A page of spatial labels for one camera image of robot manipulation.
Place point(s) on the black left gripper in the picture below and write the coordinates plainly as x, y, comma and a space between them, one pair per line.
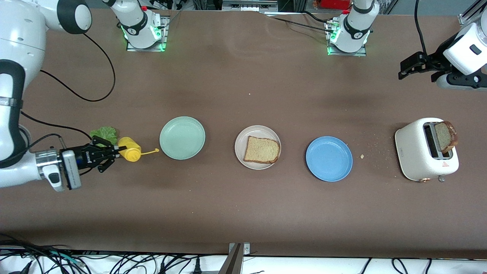
436, 59

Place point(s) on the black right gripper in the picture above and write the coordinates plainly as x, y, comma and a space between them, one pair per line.
82, 156

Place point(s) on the green lettuce leaf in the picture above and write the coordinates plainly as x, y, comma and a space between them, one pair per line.
104, 133

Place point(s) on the yellow squeeze bottle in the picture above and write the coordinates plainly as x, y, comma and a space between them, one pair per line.
131, 150

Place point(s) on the light bread slice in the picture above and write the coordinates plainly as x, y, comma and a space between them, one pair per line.
261, 150

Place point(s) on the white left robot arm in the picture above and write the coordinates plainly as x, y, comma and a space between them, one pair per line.
355, 34

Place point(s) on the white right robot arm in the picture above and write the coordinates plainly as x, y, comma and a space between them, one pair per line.
19, 42

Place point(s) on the mint green plate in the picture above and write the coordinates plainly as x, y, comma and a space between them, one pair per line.
182, 137

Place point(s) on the blue plate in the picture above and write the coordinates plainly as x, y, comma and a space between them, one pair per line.
329, 159

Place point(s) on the beige plate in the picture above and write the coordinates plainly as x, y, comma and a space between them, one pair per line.
239, 146

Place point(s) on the aluminium profile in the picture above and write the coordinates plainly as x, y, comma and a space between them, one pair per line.
466, 19

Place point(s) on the dark crust bread slice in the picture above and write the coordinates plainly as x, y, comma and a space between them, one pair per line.
443, 136

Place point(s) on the white toaster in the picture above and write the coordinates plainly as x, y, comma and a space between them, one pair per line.
412, 152

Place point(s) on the red box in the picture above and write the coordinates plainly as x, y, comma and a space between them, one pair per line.
336, 3

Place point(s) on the black power plug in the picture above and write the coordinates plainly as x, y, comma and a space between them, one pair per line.
197, 265

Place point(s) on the grey metal bar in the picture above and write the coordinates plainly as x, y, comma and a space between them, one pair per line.
232, 262

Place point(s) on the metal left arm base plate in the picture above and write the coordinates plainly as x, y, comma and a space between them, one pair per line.
359, 54

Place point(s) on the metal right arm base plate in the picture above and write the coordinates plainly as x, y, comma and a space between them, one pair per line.
146, 50

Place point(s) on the metal table edge bracket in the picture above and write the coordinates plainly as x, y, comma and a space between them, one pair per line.
245, 249

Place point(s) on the aluminium frame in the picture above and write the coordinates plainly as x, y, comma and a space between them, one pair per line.
249, 4

